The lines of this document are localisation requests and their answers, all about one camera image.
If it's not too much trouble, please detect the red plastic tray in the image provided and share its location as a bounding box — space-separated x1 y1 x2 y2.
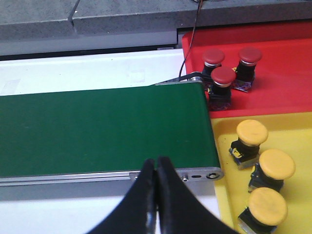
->
182 20 312 118

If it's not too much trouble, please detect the red mushroom push button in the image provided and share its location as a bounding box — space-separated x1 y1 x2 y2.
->
202 48 225 85
208 66 236 111
232 47 262 93

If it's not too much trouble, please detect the yellow plastic tray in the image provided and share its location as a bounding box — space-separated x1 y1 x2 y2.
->
212 112 312 234

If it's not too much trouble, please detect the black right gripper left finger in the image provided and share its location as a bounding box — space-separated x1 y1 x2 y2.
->
90 159 156 234

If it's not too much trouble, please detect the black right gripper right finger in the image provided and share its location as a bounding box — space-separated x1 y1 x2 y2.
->
156 156 237 234

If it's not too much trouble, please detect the yellow mushroom push button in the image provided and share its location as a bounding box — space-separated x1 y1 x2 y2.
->
248 149 296 193
238 187 288 234
229 119 268 170

